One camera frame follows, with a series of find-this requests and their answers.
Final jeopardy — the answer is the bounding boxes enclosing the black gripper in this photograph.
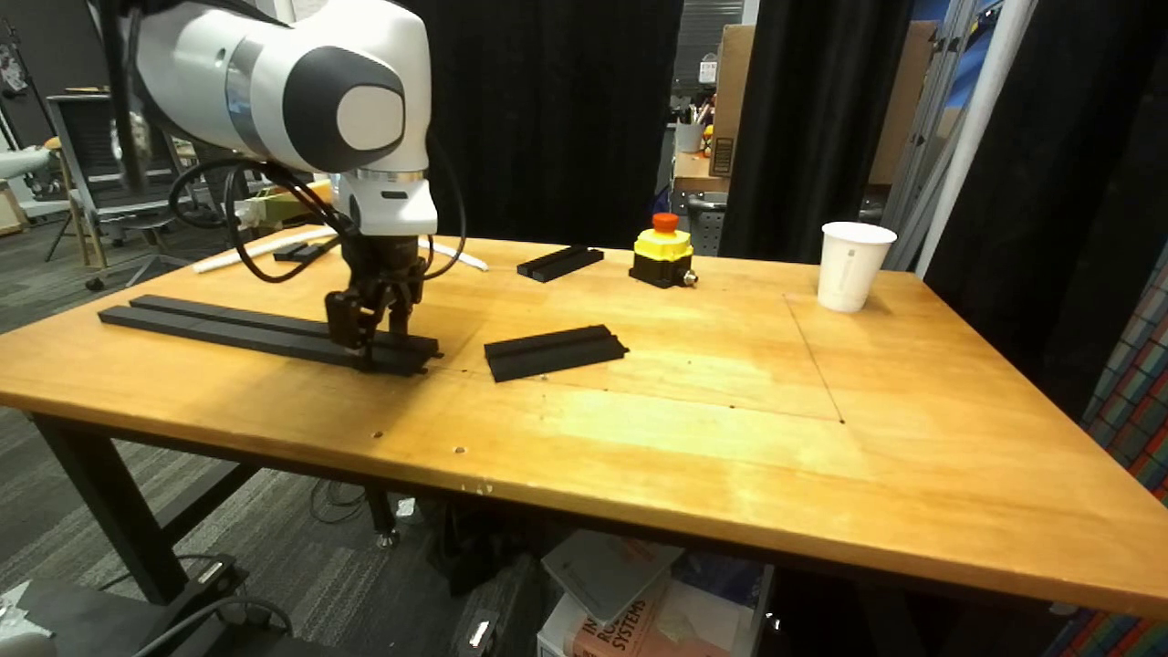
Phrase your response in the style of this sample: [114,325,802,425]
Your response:
[325,237,423,350]

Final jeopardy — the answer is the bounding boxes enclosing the black track piece with pegs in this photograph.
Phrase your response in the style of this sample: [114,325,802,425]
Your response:
[202,310,354,363]

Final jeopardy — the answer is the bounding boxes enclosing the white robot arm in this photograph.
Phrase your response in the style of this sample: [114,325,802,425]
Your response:
[125,0,438,350]

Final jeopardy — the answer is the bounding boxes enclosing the small black block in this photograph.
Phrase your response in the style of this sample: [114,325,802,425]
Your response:
[275,242,337,264]

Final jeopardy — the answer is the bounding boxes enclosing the black track piece angled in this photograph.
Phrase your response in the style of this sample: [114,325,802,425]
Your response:
[487,325,629,383]

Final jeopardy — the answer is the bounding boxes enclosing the black curtain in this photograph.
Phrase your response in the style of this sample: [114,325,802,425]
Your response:
[401,0,684,244]

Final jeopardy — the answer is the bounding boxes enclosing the black table leg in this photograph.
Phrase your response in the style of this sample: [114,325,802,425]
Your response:
[38,417,187,603]

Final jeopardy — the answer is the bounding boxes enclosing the yellow emergency stop button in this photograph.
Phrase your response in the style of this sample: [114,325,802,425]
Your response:
[633,210,696,289]

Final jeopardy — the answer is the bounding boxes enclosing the boxes under table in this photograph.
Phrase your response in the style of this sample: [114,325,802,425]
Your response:
[536,530,773,657]

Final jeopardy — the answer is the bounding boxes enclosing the white paper cup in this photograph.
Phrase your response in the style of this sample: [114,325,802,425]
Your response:
[817,219,897,315]

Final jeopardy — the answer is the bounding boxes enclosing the white pole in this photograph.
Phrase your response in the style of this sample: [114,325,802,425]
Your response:
[917,0,1041,275]

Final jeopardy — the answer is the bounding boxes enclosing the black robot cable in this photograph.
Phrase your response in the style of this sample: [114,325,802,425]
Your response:
[165,154,472,289]

